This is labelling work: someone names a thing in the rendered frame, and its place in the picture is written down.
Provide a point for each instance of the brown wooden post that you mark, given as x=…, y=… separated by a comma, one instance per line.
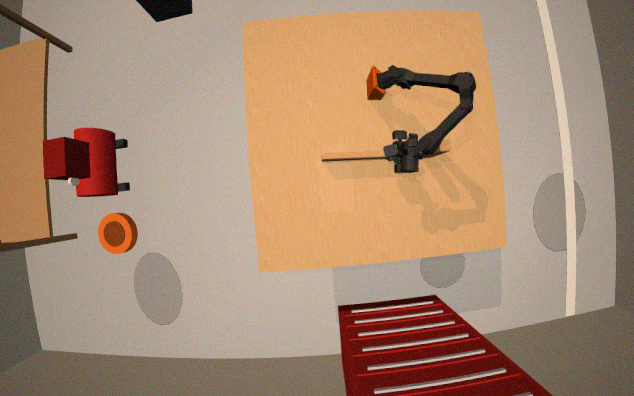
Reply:
x=445, y=146

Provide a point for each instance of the light wooden rail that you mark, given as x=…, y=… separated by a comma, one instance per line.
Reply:
x=353, y=155

